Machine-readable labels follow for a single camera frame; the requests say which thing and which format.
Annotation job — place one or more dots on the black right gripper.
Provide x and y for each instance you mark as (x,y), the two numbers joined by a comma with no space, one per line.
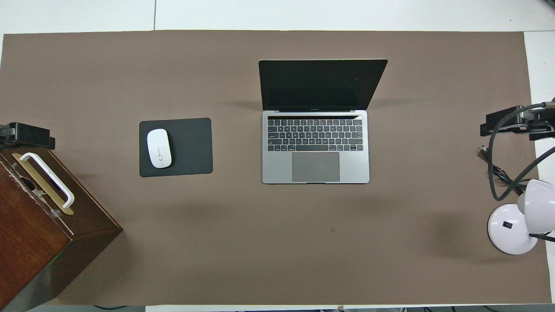
(540,123)

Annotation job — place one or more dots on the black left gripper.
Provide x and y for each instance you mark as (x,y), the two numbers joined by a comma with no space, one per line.
(8,133)

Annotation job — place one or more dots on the grey laptop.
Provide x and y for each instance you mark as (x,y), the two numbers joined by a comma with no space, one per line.
(277,169)

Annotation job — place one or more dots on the dark brown wooden box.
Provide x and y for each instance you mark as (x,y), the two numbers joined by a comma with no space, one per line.
(30,234)

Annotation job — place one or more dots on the white desk lamp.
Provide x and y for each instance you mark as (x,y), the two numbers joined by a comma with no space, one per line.
(505,225)

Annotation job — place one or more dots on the white computer mouse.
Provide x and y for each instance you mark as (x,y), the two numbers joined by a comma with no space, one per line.
(158,148)

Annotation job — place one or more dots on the black mouse pad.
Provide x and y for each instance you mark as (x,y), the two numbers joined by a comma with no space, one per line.
(193,147)

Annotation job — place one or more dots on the brown table mat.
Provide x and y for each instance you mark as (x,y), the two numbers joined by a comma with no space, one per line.
(260,242)

